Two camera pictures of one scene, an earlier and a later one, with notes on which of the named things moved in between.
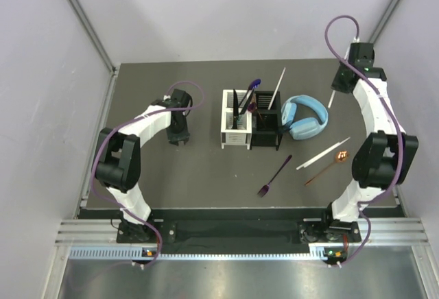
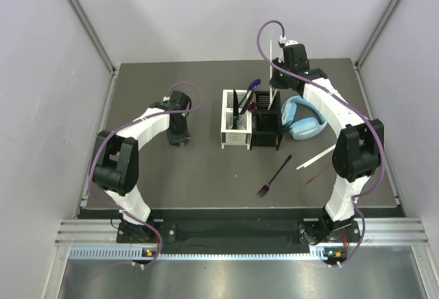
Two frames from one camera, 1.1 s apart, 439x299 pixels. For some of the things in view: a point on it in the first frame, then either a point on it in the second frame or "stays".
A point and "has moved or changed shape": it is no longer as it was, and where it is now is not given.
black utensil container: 266,123 stays
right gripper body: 338,79 -> 279,79
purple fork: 265,189 stays
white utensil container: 242,135 stays
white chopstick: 333,94 has moved or changed shape
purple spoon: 252,107 stays
